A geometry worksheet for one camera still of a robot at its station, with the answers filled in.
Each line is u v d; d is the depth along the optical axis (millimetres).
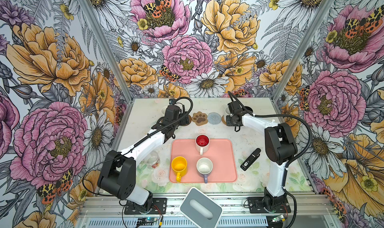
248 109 1019
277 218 715
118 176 435
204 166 868
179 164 859
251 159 874
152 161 886
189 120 1082
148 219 715
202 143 944
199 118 1088
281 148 535
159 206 741
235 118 761
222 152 926
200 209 728
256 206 739
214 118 1088
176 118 700
